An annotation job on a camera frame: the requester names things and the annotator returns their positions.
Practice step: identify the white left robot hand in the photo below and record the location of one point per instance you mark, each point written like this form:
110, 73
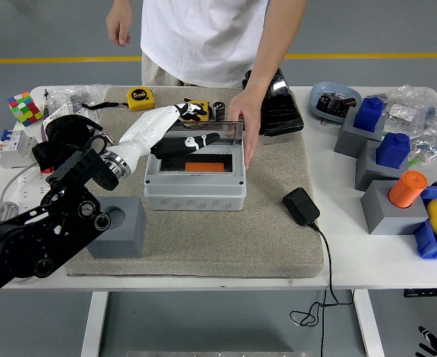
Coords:
143, 134

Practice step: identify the person's left hand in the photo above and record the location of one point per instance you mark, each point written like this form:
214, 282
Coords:
251, 122

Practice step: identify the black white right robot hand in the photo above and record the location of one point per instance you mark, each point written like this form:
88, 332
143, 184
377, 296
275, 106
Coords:
434, 344

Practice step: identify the person's right hand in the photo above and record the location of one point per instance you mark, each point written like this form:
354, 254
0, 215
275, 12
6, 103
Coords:
119, 26

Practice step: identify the orange cylinder battery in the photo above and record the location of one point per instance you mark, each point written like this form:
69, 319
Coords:
406, 191
203, 167

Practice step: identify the grey junction box with lid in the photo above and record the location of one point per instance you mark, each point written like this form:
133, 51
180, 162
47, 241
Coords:
196, 186

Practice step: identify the person's left forearm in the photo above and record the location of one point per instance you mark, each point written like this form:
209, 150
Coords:
274, 48

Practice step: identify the person's right forearm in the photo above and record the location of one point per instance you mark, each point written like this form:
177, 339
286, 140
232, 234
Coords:
123, 4

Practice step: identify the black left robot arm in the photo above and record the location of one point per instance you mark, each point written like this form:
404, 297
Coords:
54, 223

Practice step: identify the blue block battery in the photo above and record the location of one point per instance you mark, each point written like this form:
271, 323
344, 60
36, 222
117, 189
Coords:
393, 150
369, 115

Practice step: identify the small black capacitor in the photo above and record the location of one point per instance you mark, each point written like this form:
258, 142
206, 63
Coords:
218, 111

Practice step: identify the yellow tape measure chrome face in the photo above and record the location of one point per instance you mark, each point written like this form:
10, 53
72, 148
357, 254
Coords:
205, 105

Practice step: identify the black table control panel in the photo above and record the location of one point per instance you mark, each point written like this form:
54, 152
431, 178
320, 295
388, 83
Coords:
430, 292

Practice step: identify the white table leg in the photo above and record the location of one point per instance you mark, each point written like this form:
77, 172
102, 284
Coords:
369, 323
93, 323

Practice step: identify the black cloth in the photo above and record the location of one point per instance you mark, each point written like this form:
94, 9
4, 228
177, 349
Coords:
65, 128

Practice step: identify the dark electronic components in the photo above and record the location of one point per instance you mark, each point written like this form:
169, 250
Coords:
333, 104

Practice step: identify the light blue bowl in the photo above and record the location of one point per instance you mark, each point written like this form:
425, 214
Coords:
328, 87

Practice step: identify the person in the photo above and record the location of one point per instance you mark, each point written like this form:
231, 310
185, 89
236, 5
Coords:
203, 37

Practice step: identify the white printed card pack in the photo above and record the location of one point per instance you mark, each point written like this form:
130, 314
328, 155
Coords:
56, 113

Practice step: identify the grey block holder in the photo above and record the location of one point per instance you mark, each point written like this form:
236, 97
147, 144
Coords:
369, 175
346, 139
382, 215

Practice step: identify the black power adapter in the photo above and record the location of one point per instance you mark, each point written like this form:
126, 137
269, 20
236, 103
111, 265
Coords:
300, 206

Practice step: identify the grey block with round hole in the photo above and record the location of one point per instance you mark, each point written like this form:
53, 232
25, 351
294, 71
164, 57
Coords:
129, 230

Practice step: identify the blue plastic bin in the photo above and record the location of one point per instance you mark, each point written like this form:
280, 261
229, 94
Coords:
432, 245

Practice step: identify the small screwdriver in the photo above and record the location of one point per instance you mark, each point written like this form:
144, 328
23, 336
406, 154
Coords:
45, 102

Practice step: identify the large colourful puzzle cube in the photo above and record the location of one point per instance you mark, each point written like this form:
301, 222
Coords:
24, 108

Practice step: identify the grey-brown mat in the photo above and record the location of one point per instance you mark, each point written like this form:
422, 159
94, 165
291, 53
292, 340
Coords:
222, 241

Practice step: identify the white circuit breaker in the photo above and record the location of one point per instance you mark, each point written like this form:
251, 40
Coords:
13, 147

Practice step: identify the clear plastic parts bags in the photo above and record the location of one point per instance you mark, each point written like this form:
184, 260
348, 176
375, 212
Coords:
426, 122

